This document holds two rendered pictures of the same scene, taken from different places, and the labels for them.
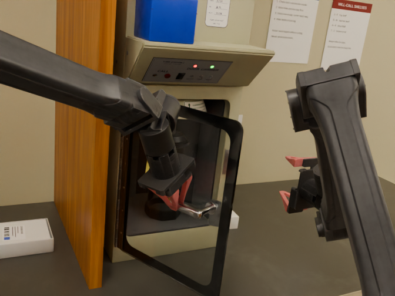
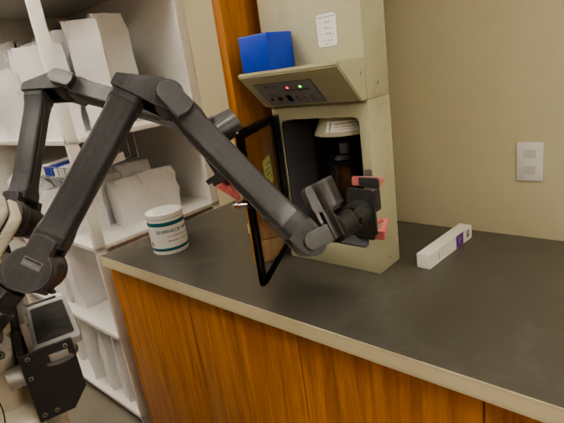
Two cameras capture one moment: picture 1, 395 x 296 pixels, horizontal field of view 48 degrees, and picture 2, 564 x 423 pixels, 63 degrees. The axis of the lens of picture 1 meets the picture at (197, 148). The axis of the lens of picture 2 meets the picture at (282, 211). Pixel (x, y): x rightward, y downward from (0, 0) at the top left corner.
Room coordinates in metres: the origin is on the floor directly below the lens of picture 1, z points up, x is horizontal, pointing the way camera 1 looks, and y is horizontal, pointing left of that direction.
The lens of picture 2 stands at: (0.54, -1.10, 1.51)
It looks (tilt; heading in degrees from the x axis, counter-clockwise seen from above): 17 degrees down; 71
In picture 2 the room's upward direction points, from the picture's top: 8 degrees counter-clockwise
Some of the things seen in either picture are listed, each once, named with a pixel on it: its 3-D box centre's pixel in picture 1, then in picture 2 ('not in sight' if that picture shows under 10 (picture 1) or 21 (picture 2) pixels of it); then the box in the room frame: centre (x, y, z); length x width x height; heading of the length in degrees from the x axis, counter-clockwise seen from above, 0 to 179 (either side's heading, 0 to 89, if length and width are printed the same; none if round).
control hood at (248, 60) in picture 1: (200, 66); (299, 86); (1.01, 0.02, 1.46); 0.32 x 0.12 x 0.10; 118
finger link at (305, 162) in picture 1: (297, 168); (372, 189); (1.04, -0.25, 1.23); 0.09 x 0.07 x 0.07; 28
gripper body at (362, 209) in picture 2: (314, 192); (357, 215); (0.97, -0.29, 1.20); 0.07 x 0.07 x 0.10; 28
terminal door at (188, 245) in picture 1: (171, 194); (267, 195); (0.89, 0.04, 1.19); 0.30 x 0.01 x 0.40; 55
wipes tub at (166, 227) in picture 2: not in sight; (167, 229); (0.65, 0.53, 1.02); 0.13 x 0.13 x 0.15
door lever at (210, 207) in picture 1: (190, 205); (248, 201); (0.82, 0.00, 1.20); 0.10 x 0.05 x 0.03; 55
